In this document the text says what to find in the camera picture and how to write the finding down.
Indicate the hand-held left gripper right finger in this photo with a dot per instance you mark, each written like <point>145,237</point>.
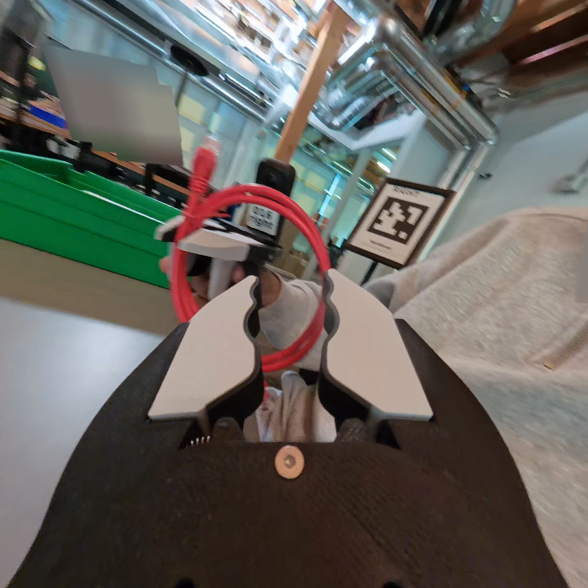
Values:
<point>372,358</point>

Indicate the green plastic bin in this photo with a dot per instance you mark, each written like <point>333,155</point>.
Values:
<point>92,211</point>

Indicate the wooden support post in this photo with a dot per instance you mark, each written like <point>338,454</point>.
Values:
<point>312,82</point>

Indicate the cluster of silver ducts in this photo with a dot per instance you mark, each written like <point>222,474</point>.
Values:
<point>413,59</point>

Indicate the person's right forearm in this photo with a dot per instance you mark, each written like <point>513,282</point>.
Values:
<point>294,317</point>

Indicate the black framed tag sign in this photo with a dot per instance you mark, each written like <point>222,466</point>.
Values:
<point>399,220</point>

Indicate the person's striped trouser leg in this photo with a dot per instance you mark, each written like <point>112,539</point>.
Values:
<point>289,409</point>

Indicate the person's right hand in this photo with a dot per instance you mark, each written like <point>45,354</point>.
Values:
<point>266,287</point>

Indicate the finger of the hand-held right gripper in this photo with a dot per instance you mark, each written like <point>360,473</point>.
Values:
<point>216,248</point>
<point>166,229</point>

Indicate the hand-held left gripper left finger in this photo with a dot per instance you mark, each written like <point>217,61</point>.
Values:
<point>206,367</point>

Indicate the black disc pole lamp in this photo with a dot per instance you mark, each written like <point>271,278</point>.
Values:
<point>188,57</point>

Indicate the person's grey sweatshirt torso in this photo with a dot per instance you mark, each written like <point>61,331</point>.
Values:
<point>505,367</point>

